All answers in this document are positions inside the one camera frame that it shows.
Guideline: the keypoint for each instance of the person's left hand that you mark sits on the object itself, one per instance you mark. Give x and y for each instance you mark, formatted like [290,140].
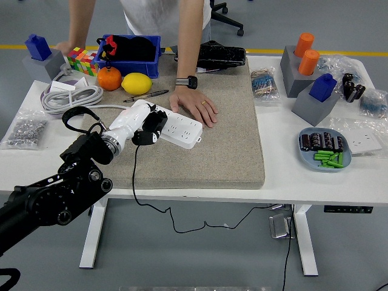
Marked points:
[193,102]

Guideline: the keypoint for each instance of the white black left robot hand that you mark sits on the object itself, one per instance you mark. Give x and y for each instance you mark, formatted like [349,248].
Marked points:
[130,119]

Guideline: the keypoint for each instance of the person's right hand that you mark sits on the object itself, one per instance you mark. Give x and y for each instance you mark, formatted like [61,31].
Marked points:
[64,48]

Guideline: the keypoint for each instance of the black plug adapter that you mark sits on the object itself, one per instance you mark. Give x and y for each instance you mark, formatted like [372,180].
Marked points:
[156,119]

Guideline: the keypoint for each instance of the white power strip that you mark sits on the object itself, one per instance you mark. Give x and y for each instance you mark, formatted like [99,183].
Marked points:
[182,130]

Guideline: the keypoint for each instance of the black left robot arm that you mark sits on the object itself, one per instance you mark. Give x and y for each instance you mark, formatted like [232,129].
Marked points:
[45,203]

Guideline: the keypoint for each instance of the person's left forearm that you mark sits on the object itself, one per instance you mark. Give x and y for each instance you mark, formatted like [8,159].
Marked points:
[191,39]

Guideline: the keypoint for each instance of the person's right forearm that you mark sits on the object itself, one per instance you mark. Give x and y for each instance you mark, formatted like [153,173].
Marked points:
[79,24]

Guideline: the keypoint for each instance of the light grey mains plug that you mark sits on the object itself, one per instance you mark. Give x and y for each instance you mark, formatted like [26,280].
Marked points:
[65,70]

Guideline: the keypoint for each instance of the black wristwatch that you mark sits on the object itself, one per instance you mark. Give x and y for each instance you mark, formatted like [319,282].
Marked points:
[191,82]

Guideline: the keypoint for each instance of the colourful puzzle cube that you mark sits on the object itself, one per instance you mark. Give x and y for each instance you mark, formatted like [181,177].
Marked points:
[81,59]

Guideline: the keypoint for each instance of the blue bottle-shaped block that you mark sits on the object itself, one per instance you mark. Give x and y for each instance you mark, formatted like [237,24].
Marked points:
[38,48]
[323,88]

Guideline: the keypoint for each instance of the black silver pen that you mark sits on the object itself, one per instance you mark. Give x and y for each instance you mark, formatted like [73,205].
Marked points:
[151,94]

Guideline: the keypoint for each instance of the purple disc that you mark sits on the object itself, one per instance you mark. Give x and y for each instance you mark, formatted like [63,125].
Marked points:
[70,82]

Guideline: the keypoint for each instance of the yellow lemon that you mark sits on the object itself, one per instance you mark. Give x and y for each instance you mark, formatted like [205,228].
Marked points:
[136,83]

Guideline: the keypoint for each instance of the white card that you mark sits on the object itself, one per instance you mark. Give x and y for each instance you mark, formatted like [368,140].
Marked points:
[81,82]

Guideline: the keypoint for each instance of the small white box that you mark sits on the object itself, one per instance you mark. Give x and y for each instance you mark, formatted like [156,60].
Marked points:
[62,87]

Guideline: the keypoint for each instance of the orange fruit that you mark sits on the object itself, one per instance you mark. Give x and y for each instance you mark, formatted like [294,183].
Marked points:
[109,79]

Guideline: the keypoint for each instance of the blue plastic bin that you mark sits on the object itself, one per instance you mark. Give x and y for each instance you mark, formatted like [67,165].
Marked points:
[136,67]

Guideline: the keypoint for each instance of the black plastic tray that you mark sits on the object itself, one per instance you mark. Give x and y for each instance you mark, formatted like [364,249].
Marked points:
[225,56]

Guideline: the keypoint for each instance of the grey-brown mat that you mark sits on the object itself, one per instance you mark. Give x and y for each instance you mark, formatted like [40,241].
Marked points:
[197,163]

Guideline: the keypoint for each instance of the clear bag of resistors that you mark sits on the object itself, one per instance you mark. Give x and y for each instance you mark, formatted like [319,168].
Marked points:
[264,85]

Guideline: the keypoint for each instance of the black office chair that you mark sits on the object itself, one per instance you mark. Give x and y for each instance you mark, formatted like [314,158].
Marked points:
[227,21]

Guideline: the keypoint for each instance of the person's torso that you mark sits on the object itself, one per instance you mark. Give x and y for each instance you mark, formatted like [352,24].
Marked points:
[157,18]

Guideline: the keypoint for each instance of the clear bag of metal nuts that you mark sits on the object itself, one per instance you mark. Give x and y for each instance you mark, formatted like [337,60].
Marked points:
[26,133]

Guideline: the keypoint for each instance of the grey two-hole block holder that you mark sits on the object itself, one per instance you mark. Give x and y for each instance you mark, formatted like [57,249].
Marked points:
[291,76]

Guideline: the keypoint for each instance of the black capacitor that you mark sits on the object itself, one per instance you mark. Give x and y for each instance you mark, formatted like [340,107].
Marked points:
[349,90]
[347,79]
[358,92]
[327,140]
[316,141]
[305,142]
[338,143]

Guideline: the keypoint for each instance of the orange cylinder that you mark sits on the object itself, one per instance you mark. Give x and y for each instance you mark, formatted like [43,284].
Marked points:
[308,62]
[304,44]

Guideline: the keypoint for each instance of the blue-grey plate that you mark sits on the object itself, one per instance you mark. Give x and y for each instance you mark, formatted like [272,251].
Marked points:
[306,158]

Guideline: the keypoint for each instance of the white table leg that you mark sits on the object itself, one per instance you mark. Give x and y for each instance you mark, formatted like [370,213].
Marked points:
[92,242]
[306,242]

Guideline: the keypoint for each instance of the crumpled clear plastic bag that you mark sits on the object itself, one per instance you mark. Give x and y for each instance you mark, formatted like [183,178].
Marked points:
[333,64]

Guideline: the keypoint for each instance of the silver metal pedal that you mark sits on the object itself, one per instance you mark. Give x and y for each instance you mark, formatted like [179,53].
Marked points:
[280,227]

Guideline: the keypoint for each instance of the clear socket bag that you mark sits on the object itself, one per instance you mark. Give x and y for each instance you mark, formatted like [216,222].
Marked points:
[349,124]

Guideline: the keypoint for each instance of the clear bag of blue parts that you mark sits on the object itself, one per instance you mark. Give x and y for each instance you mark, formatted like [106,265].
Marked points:
[374,103]

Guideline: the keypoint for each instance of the black table control panel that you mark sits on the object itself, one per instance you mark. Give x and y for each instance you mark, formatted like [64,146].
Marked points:
[347,209]

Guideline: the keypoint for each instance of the white wall socket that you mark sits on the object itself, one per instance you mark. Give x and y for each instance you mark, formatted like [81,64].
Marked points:
[364,142]

